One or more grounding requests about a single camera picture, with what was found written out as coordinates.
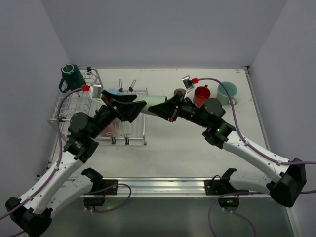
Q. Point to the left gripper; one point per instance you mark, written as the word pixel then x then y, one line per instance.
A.
pixel 112 106

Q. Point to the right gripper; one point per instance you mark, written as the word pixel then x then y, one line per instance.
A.
pixel 176 108

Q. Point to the light green tumbler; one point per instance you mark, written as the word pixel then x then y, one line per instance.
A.
pixel 151 101

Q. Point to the light blue mug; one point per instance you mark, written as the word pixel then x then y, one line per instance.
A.
pixel 114 91

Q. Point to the pink cup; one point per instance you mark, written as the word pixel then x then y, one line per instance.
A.
pixel 108 131

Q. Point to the red mug black handle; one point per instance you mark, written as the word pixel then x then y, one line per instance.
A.
pixel 201 94

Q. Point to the pale green mug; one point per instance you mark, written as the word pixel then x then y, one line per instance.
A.
pixel 226 93

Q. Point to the dark green mug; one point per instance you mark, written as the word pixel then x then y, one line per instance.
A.
pixel 72 78

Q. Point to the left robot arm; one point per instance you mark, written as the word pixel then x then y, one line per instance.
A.
pixel 33 210

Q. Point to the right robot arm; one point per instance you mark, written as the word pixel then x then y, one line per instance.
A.
pixel 287 177

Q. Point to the left black controller box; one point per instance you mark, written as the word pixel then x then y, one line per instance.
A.
pixel 93 202

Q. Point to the black controller box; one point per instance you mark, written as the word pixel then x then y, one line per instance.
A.
pixel 229 204
pixel 93 202

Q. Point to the right black controller box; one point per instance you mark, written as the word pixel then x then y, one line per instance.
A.
pixel 229 204

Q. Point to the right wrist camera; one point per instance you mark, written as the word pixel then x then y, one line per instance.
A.
pixel 189 86

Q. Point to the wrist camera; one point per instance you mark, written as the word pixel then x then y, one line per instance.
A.
pixel 95 92
pixel 189 86

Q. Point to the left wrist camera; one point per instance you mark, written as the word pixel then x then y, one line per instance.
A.
pixel 95 92

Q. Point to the metal wire dish rack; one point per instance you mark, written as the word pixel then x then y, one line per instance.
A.
pixel 82 102

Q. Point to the aluminium mounting rail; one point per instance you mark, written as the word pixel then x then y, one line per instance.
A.
pixel 190 187

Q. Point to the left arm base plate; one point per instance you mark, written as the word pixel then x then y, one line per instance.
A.
pixel 105 187

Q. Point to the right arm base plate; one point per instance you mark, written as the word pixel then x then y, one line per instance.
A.
pixel 220 187

